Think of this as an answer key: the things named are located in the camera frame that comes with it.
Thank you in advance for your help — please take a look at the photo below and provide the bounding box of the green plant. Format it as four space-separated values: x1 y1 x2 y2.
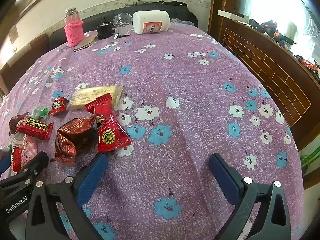
299 145 320 175

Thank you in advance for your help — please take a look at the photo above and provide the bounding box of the green wrapped candy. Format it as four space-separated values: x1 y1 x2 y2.
31 106 49 119

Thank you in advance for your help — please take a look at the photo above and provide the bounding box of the pink bottle with knitted sleeve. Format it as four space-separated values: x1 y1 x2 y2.
64 8 84 47

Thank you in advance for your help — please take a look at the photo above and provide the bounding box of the brown paper packet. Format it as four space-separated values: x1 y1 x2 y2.
73 35 98 52

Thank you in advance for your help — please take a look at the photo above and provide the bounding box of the pile of clutter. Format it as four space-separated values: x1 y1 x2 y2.
247 19 320 75

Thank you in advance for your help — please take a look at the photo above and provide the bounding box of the etched glass panel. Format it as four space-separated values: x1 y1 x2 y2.
225 0 320 63

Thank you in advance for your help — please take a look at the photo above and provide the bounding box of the bright red gold-seal snack packet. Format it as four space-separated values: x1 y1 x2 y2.
84 92 132 153

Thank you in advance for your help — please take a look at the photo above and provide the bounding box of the wooden brick-pattern partition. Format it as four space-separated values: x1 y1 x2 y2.
207 0 320 153

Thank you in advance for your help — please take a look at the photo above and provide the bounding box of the small red wrapped candy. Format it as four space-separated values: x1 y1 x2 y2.
49 91 69 116

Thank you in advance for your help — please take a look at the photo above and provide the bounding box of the small black box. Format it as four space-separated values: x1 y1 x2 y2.
97 17 118 40

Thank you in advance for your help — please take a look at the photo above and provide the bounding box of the dark cloth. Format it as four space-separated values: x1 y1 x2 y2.
162 1 188 7

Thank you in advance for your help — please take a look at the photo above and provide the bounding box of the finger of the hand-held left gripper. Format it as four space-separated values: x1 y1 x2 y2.
0 153 12 174
0 151 49 189

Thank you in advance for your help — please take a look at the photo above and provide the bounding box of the white jar with red label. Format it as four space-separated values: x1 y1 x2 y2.
132 10 171 35

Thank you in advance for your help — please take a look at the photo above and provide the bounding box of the brown chair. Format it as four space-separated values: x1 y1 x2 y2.
0 34 50 93

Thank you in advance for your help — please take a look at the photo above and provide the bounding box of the dark red crumpled snack packet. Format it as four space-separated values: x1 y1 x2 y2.
54 116 99 165

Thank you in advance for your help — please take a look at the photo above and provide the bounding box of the black sofa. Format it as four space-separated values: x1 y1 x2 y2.
49 2 199 52

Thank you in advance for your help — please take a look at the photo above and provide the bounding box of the red black-label snack packet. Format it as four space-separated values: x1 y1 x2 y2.
15 117 54 140

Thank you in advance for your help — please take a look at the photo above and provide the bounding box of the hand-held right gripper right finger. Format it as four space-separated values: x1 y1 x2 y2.
209 152 292 240

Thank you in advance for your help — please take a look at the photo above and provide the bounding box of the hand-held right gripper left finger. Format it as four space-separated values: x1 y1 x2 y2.
25 152 109 240

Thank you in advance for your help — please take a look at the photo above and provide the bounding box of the clear plastic cup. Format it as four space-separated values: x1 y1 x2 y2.
113 12 133 36

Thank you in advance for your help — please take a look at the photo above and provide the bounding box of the gold pastry packet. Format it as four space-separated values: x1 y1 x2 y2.
66 85 124 110

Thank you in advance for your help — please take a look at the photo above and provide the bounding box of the pink checked snack packet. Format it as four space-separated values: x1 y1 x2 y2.
10 134 40 174

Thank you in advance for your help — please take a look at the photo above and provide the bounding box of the flat white box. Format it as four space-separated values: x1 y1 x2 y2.
217 9 249 22

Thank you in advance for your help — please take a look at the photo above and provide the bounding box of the clear plastic bag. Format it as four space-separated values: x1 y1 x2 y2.
170 18 195 27

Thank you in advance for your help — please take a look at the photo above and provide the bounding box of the beige wall plate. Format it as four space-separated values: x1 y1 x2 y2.
9 26 19 44

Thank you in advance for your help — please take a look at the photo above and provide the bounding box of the purple floral tablecloth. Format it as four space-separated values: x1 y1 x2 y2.
0 21 304 240

